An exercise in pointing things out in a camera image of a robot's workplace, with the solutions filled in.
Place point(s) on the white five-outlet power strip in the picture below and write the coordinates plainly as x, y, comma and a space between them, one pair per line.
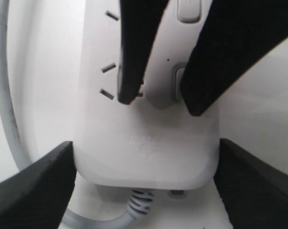
153, 142

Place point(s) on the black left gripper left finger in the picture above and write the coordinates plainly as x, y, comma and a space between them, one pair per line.
37, 197

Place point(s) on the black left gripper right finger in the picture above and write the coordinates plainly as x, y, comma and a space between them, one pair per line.
254, 194

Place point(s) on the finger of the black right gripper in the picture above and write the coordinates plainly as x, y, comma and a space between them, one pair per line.
235, 36
139, 21

